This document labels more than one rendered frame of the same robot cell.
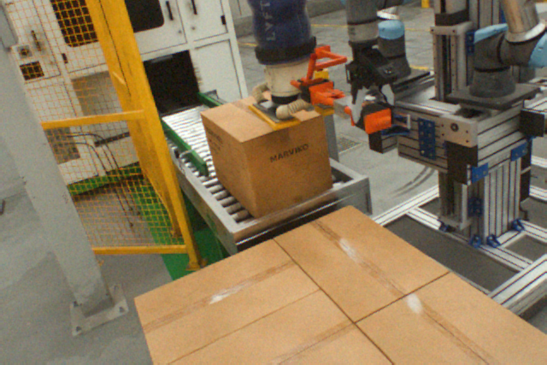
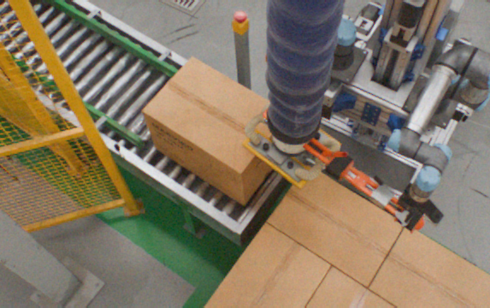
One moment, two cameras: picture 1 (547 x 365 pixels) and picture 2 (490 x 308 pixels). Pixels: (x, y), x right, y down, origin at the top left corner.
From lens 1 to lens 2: 1.98 m
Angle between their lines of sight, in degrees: 44
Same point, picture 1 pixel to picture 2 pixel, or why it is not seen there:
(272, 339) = not seen: outside the picture
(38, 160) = (13, 239)
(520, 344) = (459, 274)
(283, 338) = not seen: outside the picture
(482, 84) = not seen: hidden behind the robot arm
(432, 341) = (416, 287)
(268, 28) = (298, 127)
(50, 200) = (27, 257)
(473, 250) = (380, 152)
